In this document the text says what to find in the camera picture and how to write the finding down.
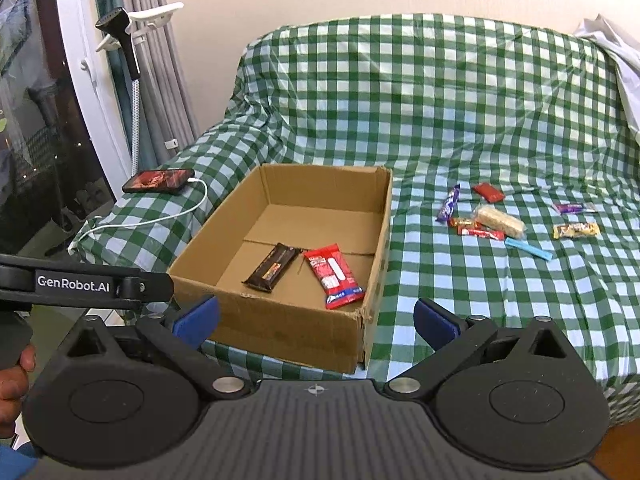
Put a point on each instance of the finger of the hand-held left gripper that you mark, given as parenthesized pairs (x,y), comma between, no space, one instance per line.
(147,287)

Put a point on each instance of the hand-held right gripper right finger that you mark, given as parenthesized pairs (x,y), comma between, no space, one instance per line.
(436,321)

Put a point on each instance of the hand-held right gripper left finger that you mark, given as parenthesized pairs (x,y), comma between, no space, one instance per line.
(196,319)

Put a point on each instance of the brown cardboard box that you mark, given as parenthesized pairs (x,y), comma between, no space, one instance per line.
(280,331)

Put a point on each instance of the dark brown chocolate bar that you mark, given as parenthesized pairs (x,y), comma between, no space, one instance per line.
(270,267)

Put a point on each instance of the small red-green snack packet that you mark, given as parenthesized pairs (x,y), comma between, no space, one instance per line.
(461,222)

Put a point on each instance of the red snack packet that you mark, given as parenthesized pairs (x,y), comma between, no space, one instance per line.
(331,274)

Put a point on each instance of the clear rice cracker packet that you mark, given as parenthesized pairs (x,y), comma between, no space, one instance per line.
(500,221)

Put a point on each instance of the purple snack packet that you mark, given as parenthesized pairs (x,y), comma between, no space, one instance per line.
(448,202)

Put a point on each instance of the yellow snack packet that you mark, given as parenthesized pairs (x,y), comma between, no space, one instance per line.
(576,230)

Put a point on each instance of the person's left hand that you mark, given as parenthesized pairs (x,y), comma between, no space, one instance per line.
(12,390)

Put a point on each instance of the grey shoes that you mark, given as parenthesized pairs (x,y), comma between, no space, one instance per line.
(92,196)

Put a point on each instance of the thin red snack stick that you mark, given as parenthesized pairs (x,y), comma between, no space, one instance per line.
(480,233)

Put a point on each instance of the black smartphone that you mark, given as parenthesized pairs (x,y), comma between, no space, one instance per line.
(159,180)

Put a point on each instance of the light blue snack stick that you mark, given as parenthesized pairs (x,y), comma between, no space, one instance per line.
(527,249)

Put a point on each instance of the small red square packet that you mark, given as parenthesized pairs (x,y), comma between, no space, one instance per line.
(487,192)

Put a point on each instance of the person's blue clothing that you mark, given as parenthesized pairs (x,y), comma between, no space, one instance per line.
(17,451)

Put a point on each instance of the small purple candy packet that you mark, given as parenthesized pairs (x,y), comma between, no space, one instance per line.
(574,208)

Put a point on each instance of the green checkered cloth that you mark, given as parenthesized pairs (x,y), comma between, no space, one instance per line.
(450,110)

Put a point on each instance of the white plastic hanger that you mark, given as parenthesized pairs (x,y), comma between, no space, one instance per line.
(155,15)

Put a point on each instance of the white crumpled cloth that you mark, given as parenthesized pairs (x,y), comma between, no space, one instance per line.
(622,55)

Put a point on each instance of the white door frame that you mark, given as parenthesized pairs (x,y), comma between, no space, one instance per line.
(85,50)

